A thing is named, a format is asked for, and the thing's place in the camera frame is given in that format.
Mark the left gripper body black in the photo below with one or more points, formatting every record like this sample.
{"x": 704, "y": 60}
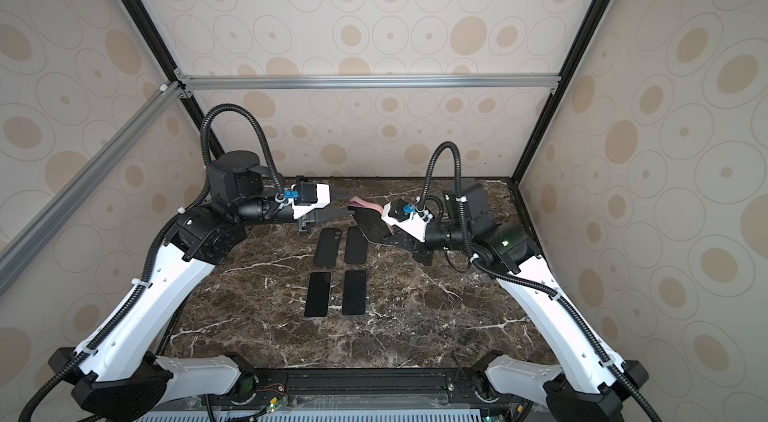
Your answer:
{"x": 307, "y": 222}

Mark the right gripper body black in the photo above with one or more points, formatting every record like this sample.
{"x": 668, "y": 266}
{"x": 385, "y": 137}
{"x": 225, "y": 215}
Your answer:
{"x": 420, "y": 252}

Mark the bare black phone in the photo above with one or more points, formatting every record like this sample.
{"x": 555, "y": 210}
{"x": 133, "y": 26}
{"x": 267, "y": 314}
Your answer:
{"x": 354, "y": 293}
{"x": 318, "y": 295}

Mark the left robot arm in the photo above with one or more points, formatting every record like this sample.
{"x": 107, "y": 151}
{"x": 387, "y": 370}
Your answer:
{"x": 113, "y": 372}

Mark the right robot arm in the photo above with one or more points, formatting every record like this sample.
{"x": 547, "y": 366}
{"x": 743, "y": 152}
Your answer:
{"x": 590, "y": 381}

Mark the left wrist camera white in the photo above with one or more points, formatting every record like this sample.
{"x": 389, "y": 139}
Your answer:
{"x": 304, "y": 197}

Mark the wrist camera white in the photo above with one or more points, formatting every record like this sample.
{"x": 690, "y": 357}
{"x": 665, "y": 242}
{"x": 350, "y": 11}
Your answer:
{"x": 408, "y": 218}
{"x": 304, "y": 197}

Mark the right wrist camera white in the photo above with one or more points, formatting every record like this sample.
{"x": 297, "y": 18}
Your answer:
{"x": 408, "y": 218}

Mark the horizontal aluminium rail back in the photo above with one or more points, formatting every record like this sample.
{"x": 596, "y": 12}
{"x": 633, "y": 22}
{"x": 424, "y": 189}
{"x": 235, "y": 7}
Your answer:
{"x": 373, "y": 82}

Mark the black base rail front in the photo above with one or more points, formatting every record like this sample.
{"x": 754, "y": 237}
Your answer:
{"x": 404, "y": 394}

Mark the black frame post left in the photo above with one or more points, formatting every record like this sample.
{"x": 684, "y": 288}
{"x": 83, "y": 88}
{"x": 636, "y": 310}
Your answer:
{"x": 156, "y": 43}

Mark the black frame post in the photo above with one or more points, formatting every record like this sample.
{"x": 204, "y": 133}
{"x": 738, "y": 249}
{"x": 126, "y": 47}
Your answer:
{"x": 583, "y": 37}
{"x": 156, "y": 43}

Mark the aluminium rail left wall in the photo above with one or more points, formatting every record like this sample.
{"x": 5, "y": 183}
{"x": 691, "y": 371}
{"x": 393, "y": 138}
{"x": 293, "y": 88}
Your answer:
{"x": 16, "y": 257}

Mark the black frame post right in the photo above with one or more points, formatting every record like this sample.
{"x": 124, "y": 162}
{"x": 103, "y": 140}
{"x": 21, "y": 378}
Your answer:
{"x": 583, "y": 37}

